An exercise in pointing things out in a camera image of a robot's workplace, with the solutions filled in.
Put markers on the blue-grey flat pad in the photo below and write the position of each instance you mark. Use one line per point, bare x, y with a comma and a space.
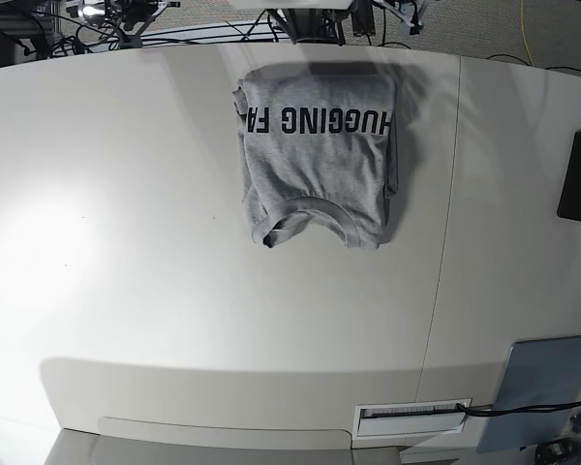
537, 372

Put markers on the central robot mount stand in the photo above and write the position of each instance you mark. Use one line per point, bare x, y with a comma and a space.
323, 26

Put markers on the grey T-shirt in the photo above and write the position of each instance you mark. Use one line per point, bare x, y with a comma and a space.
316, 147

